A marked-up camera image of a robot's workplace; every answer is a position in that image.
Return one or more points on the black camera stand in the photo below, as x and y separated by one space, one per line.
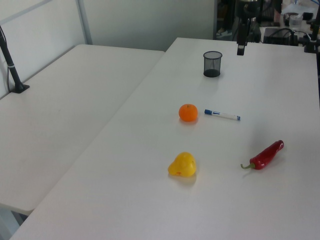
312 37

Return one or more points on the red chili pepper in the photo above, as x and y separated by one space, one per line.
267 155

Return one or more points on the grey partition corner post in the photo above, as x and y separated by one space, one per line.
84 22

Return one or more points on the black equipment block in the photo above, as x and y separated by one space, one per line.
254 33

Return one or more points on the black mesh pen cup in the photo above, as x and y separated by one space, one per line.
212 63

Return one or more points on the white shoe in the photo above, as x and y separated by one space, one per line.
223 33

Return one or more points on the orange mandarin fruit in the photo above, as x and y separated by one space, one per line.
188 112

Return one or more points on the clear glass jar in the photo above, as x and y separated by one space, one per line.
295 21

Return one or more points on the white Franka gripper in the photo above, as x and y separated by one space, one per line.
246 11

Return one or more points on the black camera pole with base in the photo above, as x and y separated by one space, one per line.
10 65

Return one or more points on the white marker with blue cap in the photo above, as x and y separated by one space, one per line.
222 114

